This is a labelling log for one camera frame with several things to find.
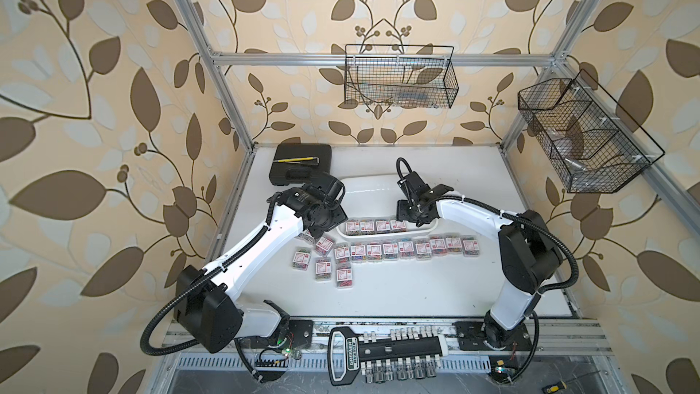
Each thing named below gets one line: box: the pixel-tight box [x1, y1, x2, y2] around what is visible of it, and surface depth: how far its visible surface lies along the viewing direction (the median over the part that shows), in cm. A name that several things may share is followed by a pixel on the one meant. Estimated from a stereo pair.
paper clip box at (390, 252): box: [382, 242, 399, 261], surface depth 90 cm
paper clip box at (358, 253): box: [350, 242, 368, 264], surface depth 90 cm
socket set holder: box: [327, 325, 450, 386], surface depth 72 cm
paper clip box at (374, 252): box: [366, 241, 383, 262], surface depth 90 cm
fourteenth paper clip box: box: [315, 258, 332, 281], surface depth 86 cm
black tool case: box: [268, 143, 333, 187], surface depth 110 cm
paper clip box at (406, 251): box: [398, 240, 415, 260], surface depth 91 cm
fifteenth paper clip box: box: [335, 264, 353, 290], surface depth 84 cm
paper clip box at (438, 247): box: [429, 238, 449, 257], surface depth 91 cm
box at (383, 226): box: [375, 219, 392, 234], surface depth 96 cm
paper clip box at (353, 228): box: [345, 220, 361, 237], surface depth 95 cm
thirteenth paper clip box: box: [292, 251, 311, 271], surface depth 88 cm
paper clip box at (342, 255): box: [333, 244, 351, 267], surface depth 89 cm
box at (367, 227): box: [360, 220, 375, 235], surface depth 96 cm
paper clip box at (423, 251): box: [414, 242, 433, 261], surface depth 90 cm
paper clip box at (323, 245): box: [315, 236, 334, 256], surface depth 91 cm
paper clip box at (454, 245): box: [445, 237, 463, 256], surface depth 91 cm
